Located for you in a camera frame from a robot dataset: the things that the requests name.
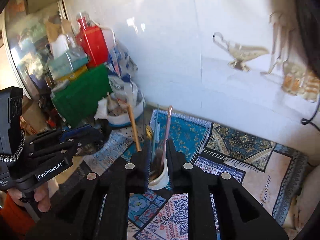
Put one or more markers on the gold metal spoon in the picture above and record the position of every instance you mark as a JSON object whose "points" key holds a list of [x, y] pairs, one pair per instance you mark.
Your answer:
{"points": [[149, 133]]}

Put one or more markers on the blue white plastic bag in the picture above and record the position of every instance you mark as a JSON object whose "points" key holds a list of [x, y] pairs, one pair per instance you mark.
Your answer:
{"points": [[121, 71]]}

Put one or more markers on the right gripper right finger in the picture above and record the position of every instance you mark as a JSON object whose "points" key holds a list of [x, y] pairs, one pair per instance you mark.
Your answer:
{"points": [[219, 207]]}

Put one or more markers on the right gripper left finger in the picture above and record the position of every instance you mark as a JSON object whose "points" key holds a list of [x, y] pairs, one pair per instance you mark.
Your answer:
{"points": [[97, 208]]}

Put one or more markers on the red tin box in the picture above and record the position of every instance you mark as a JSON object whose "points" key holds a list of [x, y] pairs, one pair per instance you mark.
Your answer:
{"points": [[90, 37]]}

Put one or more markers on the white ceramic utensil cup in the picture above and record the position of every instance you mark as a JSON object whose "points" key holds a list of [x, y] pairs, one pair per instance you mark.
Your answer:
{"points": [[158, 177]]}

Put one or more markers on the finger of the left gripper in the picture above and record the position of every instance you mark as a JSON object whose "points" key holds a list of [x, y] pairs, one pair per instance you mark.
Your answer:
{"points": [[84, 133], [42, 148]]}

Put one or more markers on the white blue-rimmed bowl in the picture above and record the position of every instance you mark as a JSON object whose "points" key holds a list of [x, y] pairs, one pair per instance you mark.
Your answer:
{"points": [[122, 119]]}

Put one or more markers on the teal chopstick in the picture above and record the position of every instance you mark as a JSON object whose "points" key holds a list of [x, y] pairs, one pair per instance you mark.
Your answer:
{"points": [[155, 135]]}

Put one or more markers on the mauve purple chopstick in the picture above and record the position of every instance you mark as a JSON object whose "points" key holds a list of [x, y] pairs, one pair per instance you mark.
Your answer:
{"points": [[167, 131]]}

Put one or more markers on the person's left hand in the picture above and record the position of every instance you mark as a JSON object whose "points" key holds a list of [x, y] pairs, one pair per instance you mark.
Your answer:
{"points": [[41, 196]]}

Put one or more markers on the teal tissue box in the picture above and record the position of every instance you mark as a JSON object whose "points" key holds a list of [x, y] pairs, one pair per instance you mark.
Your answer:
{"points": [[70, 61]]}

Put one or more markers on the orange yellow chopstick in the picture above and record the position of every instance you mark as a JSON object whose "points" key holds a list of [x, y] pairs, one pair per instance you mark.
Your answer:
{"points": [[133, 125]]}

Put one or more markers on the white rice cooker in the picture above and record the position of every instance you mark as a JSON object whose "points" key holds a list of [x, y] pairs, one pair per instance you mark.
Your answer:
{"points": [[308, 199]]}

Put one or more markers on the patterned patchwork table mat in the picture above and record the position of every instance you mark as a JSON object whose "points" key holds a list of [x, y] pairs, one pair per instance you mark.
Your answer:
{"points": [[271, 172]]}

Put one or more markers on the green cutting board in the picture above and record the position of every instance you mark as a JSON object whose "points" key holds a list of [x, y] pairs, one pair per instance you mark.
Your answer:
{"points": [[80, 98]]}

